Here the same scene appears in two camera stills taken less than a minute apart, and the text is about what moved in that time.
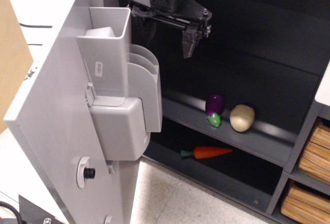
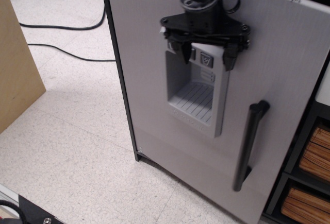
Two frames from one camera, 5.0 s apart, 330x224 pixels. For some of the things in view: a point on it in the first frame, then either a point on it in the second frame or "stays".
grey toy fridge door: (81, 119) to (190, 118)
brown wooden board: (15, 57) stays
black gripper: (165, 0) to (203, 20)
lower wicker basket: (305, 207) stays
